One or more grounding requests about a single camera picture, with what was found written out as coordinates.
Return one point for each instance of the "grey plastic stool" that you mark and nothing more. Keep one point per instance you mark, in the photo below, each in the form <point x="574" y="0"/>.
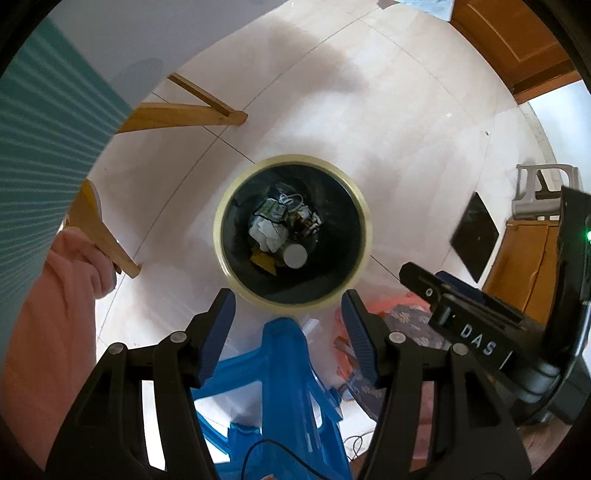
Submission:
<point x="524" y="184"/>

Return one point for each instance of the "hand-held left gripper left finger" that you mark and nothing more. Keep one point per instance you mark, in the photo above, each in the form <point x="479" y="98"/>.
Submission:
<point x="217" y="332"/>

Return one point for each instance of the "black square board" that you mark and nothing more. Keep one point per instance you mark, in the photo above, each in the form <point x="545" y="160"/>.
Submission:
<point x="475" y="235"/>

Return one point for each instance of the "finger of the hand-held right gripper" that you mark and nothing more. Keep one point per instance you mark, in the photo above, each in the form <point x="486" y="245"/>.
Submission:
<point x="422" y="284"/>
<point x="461" y="286"/>

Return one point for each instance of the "black bin with cream rim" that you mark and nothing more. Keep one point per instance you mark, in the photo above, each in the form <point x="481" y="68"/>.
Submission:
<point x="341" y="221"/>

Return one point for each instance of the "blue plastic stool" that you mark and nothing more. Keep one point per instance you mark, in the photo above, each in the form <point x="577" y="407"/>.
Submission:
<point x="281" y="369"/>

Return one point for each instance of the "brown panelled wooden door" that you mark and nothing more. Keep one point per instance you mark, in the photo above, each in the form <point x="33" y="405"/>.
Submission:
<point x="508" y="41"/>

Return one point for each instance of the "wooden table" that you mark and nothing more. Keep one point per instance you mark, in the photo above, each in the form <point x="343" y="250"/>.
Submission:
<point x="175" y="115"/>

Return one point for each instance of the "floral slipper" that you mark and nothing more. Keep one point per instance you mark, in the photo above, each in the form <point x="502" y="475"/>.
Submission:
<point x="364" y="392"/>
<point x="411" y="323"/>

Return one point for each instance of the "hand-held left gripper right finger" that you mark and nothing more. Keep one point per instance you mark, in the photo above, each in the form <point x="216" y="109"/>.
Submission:
<point x="358" y="332"/>

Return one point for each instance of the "teal striped tree-print tablecloth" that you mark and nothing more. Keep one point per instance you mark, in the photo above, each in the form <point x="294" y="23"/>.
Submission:
<point x="46" y="138"/>

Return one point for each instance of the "low orange wooden cabinet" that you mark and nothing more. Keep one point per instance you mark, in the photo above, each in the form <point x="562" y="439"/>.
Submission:
<point x="517" y="267"/>

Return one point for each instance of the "person's pink clothed leg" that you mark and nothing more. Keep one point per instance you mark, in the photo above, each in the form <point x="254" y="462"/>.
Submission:
<point x="46" y="346"/>

